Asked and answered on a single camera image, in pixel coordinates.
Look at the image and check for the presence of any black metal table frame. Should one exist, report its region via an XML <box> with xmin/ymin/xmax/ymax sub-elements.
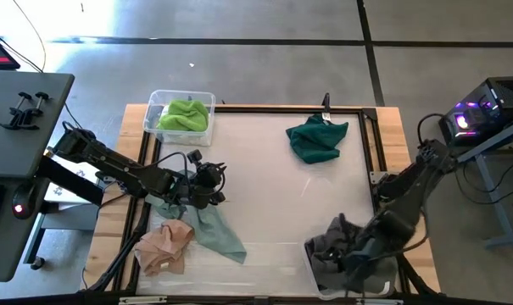
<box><xmin>86</xmin><ymin>103</ymin><xmax>442</xmax><ymax>305</ymax></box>

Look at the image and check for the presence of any black lit computer tower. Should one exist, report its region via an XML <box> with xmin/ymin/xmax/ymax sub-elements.
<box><xmin>438</xmin><ymin>75</ymin><xmax>513</xmax><ymax>148</ymax></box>

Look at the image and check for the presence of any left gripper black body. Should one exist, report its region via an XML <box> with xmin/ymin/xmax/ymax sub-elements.
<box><xmin>183</xmin><ymin>149</ymin><xmax>228</xmax><ymax>209</ymax></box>

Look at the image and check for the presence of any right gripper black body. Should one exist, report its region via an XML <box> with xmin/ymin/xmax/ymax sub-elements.
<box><xmin>339</xmin><ymin>226</ymin><xmax>384</xmax><ymax>275</ymax></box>

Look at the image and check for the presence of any sage green towel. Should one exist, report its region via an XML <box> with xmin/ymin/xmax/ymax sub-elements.
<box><xmin>145</xmin><ymin>192</ymin><xmax>248</xmax><ymax>264</ymax></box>

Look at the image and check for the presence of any grey metal stand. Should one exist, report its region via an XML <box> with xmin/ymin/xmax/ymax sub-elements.
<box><xmin>457</xmin><ymin>116</ymin><xmax>513</xmax><ymax>249</ymax></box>

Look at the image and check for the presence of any grey desk leg base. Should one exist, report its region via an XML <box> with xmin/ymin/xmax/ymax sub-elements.
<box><xmin>25</xmin><ymin>202</ymin><xmax>100</xmax><ymax>266</ymax></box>

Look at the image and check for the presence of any black computer mouse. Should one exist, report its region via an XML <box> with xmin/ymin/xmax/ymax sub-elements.
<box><xmin>10</xmin><ymin>181</ymin><xmax>39</xmax><ymax>220</ymax></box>

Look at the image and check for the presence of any lime green towel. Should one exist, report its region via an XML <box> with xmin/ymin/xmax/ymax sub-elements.
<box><xmin>156</xmin><ymin>99</ymin><xmax>210</xmax><ymax>132</ymax></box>

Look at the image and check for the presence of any black screw clamp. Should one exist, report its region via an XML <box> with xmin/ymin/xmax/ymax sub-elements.
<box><xmin>0</xmin><ymin>91</ymin><xmax>34</xmax><ymax>130</ymax></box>
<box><xmin>16</xmin><ymin>91</ymin><xmax>53</xmax><ymax>128</ymax></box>

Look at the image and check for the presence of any dark green towel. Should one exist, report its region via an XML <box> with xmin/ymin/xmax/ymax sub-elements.
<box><xmin>285</xmin><ymin>113</ymin><xmax>349</xmax><ymax>165</ymax></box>

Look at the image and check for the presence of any clear plastic bin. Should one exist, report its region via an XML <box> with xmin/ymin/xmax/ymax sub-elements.
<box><xmin>302</xmin><ymin>235</ymin><xmax>410</xmax><ymax>300</ymax></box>
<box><xmin>142</xmin><ymin>88</ymin><xmax>217</xmax><ymax>147</ymax></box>

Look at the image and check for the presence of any beige towel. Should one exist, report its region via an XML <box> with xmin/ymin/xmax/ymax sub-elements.
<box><xmin>132</xmin><ymin>218</ymin><xmax>196</xmax><ymax>277</ymax></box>

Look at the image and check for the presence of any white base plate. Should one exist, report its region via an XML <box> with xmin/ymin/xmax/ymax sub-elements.
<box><xmin>43</xmin><ymin>158</ymin><xmax>107</xmax><ymax>204</ymax></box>

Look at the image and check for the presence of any grey desk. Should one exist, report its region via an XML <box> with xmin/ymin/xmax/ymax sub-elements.
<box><xmin>0</xmin><ymin>69</ymin><xmax>75</xmax><ymax>283</ymax></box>

